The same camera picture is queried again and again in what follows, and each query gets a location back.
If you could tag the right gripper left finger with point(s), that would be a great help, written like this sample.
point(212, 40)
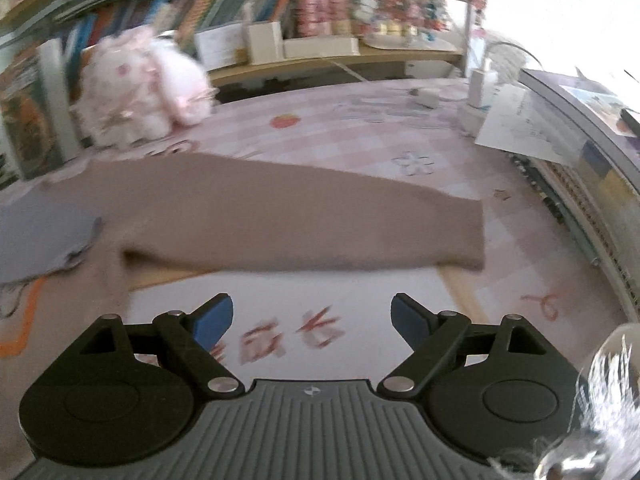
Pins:
point(184, 343)

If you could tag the purple and brown sweater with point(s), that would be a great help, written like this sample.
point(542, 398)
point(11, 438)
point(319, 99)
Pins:
point(210, 212)

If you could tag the pink checkered cartoon desk mat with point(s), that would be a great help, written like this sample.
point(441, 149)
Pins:
point(336, 325)

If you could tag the white pen holder box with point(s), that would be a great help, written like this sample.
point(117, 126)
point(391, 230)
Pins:
point(264, 42)

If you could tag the stack of books at right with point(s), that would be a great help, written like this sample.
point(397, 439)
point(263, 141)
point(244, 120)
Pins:
point(597, 177)

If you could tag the pink white plush bunny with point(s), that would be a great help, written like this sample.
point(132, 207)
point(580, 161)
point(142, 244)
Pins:
point(138, 87)

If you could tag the fluffy white sleeve trim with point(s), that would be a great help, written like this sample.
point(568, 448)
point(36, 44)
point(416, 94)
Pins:
point(602, 439)

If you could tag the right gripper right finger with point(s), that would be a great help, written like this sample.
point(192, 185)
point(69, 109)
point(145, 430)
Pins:
point(435, 340)

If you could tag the row of books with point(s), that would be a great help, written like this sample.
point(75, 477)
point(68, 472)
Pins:
point(60, 31)

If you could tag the white paper sheet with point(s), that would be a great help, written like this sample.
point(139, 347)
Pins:
point(521, 122)

